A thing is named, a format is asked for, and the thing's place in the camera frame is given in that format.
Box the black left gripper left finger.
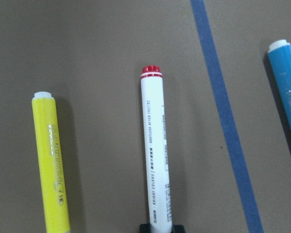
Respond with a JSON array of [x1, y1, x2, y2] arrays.
[[139, 221, 151, 233]]

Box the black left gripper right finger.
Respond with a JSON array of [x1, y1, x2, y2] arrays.
[[172, 219, 185, 233]]

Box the white marker red cap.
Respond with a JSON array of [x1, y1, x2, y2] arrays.
[[141, 65, 172, 233]]

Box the blue tape grid lines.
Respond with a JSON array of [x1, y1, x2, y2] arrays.
[[191, 0, 264, 233]]

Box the yellow highlighter marker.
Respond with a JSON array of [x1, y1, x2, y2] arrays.
[[32, 91, 71, 233]]

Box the blue highlighter marker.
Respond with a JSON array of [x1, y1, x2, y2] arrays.
[[268, 39, 291, 129]]

